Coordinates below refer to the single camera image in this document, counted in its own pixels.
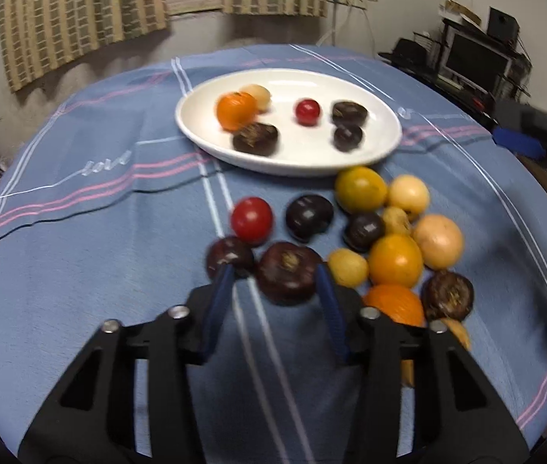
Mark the computer monitor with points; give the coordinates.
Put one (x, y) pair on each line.
(474, 61)

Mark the yellow orange fruit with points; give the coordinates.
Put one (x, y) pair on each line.
(360, 190)

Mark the dark brown mangosteen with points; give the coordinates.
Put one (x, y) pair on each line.
(256, 139)

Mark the left striped curtain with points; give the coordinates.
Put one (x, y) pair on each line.
(40, 36)

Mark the red cherry tomato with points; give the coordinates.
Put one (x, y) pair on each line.
(307, 112)

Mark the red tomato on cloth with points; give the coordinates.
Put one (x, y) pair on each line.
(252, 220)

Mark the blue striped tablecloth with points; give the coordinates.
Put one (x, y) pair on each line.
(107, 213)

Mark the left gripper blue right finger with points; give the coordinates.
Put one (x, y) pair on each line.
(329, 296)

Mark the black speaker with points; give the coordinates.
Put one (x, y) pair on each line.
(503, 27)

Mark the orange mandarin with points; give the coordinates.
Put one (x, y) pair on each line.
(400, 303)
(236, 110)

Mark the dark purple plum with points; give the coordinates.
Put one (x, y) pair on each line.
(307, 216)

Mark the tan round fruit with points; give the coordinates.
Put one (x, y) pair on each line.
(440, 240)
(261, 95)
(410, 194)

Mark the white round plate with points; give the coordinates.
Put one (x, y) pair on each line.
(302, 151)

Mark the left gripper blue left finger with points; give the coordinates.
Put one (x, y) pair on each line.
(216, 309)

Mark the small yellow fruit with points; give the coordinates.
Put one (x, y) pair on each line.
(348, 268)

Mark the dark brown fruit bottom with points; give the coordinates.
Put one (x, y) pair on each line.
(447, 295)

